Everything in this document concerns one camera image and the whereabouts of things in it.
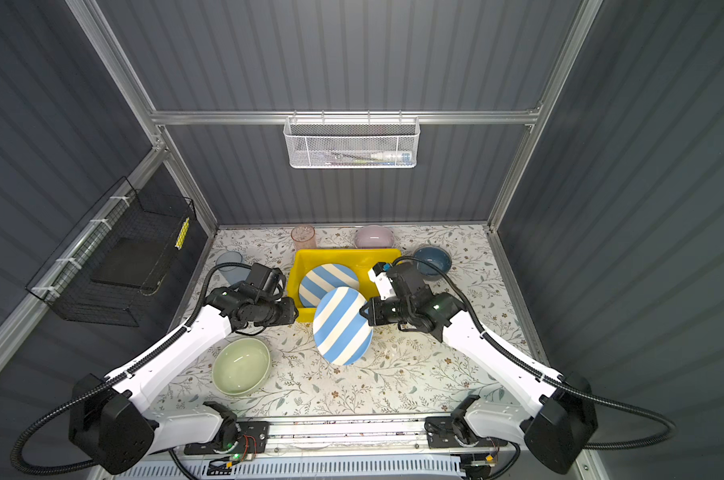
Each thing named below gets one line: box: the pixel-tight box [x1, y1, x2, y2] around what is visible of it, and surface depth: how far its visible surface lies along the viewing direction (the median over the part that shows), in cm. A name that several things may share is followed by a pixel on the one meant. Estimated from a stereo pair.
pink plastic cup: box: [290, 225, 317, 250], surface depth 103 cm
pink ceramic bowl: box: [354, 225, 395, 249], surface depth 114 cm
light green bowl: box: [212, 337, 272, 397], surface depth 83 cm
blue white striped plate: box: [298, 263, 360, 308], surface depth 102 cm
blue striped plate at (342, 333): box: [313, 286, 374, 366], surface depth 78 cm
